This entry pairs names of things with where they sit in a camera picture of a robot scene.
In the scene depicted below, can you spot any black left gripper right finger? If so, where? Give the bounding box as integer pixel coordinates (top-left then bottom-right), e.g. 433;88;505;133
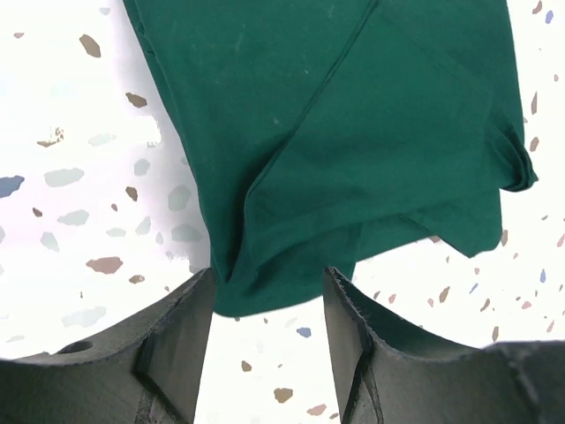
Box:
323;268;564;424

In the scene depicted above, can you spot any green surgical cloth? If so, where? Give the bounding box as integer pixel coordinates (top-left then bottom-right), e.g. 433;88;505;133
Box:
124;0;536;317

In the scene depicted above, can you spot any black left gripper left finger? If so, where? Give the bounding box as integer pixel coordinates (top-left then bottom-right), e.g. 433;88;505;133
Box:
1;269;215;424

